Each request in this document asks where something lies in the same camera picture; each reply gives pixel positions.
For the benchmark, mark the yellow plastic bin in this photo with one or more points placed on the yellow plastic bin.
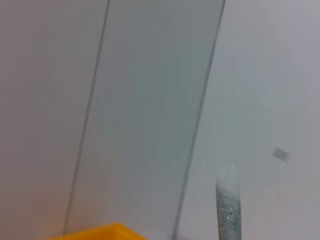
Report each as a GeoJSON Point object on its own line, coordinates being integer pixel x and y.
{"type": "Point", "coordinates": [107, 232]}

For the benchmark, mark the grey pen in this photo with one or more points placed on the grey pen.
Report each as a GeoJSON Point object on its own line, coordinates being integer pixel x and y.
{"type": "Point", "coordinates": [228, 212]}

